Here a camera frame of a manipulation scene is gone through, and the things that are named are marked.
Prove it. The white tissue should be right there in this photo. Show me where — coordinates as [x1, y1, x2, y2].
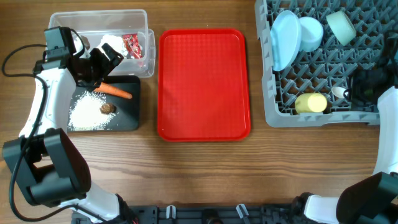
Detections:
[97, 34, 128, 58]

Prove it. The red snack wrapper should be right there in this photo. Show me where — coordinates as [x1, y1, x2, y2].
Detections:
[122, 34, 142, 59]

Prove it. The orange carrot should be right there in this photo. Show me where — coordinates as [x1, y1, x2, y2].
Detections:
[94, 83, 132, 100]

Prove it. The white plastic spoon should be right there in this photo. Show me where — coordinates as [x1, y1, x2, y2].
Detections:
[331, 86, 347, 99]

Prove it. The brown walnut shell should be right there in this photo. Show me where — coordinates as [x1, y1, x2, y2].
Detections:
[99, 103, 116, 114]

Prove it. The white rice pile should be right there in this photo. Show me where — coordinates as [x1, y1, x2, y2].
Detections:
[68, 91, 115, 131]

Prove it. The yellow plastic cup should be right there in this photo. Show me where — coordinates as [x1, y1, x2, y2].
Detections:
[295, 93, 328, 114]

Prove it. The green bowl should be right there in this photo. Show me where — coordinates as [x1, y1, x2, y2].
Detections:
[326, 11, 356, 46]

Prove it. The small light blue bowl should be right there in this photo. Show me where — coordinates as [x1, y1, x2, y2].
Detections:
[299, 17, 323, 52]

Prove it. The large light blue plate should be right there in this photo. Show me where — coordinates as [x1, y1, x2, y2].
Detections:
[271, 10, 302, 72]

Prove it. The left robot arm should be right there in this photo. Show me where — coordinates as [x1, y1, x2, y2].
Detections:
[2, 27, 139, 223]

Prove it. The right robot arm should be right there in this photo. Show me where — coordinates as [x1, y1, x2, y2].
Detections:
[286, 29, 397, 223]

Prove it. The grey dishwasher rack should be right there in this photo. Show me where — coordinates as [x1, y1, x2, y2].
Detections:
[254, 0, 397, 128]

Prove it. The clear plastic bin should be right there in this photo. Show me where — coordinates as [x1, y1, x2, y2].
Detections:
[49, 9, 156, 78]

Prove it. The black plastic tray bin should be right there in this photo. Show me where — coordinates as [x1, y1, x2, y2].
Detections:
[67, 75, 141, 132]

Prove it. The red serving tray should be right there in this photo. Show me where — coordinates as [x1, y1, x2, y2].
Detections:
[157, 28, 251, 142]

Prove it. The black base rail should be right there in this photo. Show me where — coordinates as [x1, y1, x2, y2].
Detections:
[71, 203, 312, 224]

